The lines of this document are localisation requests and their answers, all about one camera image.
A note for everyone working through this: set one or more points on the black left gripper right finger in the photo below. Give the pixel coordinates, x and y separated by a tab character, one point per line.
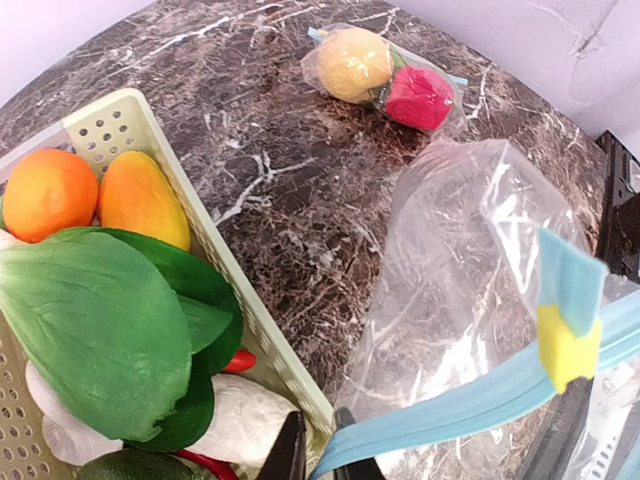
562	426

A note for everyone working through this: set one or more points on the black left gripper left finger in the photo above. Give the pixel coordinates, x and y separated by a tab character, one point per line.
287	457

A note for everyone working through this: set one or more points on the spare clear zip bag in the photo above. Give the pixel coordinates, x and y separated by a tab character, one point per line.
489	305

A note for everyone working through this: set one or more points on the red toy apple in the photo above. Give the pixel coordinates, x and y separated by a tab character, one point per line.
419	98

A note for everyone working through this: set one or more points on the beige perforated plastic basket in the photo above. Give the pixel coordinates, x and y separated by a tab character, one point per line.
117	122

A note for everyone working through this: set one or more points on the clear zip bag blue zipper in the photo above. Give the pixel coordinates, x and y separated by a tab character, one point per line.
455	120

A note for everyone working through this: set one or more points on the yellow peach toy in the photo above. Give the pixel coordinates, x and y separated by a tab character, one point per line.
353	61

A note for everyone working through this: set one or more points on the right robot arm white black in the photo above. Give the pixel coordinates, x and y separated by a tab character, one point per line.
614	393

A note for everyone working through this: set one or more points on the white toy garlic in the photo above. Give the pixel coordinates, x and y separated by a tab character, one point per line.
246	422

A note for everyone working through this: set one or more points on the red chili pepper toy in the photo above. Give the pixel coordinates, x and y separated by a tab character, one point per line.
241	362

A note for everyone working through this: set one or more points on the dark green toy vegetable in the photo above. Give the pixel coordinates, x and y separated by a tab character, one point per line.
134	464

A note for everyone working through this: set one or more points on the green white bok choy toy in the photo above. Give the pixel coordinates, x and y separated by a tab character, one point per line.
123	334

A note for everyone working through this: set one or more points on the yellow orange mango toy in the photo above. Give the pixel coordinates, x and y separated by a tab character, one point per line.
136	196

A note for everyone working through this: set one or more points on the orange toy fruit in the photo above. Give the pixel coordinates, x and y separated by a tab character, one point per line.
49	191

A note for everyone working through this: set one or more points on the right black frame post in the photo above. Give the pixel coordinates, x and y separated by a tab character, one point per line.
618	243

